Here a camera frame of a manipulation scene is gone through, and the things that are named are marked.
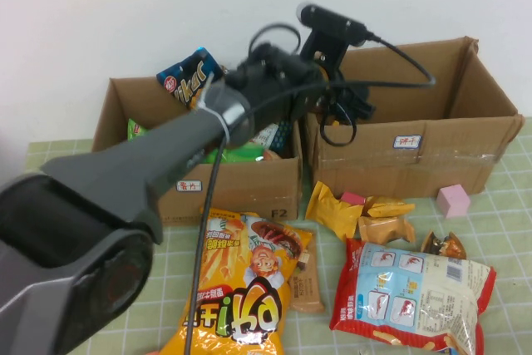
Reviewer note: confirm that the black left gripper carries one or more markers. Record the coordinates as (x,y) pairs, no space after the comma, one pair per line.
(353,99)

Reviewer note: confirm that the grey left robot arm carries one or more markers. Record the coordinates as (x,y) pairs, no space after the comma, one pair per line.
(104,188)

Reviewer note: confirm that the small orange snack packet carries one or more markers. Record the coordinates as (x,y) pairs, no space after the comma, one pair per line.
(272,154)

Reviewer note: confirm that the blue Jikar snack bag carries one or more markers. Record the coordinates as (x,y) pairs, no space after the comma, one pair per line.
(185,76)

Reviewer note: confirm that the brown snack bar packet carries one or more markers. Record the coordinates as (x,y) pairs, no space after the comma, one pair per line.
(307,284)

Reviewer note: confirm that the large yellow fries snack bag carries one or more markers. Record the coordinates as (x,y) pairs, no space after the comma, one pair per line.
(241,288)

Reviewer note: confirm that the taped empty cardboard box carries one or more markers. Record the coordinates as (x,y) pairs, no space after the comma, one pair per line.
(374,164)

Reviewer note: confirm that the dotted blue bag white label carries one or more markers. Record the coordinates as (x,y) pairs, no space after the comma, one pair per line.
(277,134)

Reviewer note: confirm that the dark pink foam cube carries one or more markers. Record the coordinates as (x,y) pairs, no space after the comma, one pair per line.
(353,198)

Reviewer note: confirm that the small yellow orange packet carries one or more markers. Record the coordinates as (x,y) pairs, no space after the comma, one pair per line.
(388,206)

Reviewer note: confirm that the tan biscuit packet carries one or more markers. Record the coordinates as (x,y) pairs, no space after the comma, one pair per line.
(384,228)

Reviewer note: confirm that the green chips bag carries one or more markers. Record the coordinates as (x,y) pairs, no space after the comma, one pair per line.
(135,128)
(241,153)

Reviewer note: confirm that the cardboard box marked F2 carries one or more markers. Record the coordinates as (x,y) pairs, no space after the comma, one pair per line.
(249,188)

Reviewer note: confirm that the light pink foam cube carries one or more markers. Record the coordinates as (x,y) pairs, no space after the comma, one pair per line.
(453,201)

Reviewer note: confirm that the dark brown small packet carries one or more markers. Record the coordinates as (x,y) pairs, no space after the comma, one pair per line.
(446,246)

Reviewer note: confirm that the green checked tablecloth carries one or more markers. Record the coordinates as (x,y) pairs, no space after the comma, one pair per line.
(498,230)

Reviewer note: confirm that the red white shrimp cracker bag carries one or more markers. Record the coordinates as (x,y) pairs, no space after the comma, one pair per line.
(415,297)

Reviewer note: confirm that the orange object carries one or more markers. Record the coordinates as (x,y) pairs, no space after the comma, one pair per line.
(158,352)

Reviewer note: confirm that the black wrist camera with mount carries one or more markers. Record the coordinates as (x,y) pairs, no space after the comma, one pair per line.
(328,22)

